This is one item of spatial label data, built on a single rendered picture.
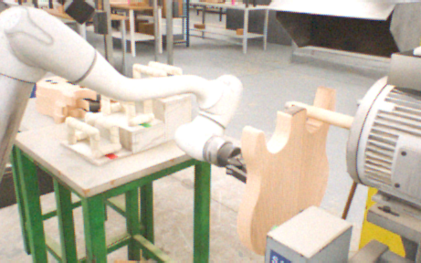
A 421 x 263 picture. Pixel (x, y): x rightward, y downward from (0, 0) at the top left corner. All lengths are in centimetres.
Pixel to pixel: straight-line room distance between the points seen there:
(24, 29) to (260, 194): 64
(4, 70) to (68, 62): 20
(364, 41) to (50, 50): 77
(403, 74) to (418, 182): 21
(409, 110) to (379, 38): 31
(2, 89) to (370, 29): 93
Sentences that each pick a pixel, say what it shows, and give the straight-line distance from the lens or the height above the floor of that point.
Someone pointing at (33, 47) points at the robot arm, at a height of 142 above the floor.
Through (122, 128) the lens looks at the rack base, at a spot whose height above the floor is 102.
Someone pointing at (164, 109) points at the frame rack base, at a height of 107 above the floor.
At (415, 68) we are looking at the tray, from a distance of 89.
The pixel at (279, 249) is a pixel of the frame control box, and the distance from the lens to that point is 82.
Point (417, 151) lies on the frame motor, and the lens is 86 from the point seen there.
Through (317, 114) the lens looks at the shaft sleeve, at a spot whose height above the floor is 125.
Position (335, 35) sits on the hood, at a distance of 122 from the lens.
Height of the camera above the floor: 159
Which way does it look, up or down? 21 degrees down
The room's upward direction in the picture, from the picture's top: 1 degrees clockwise
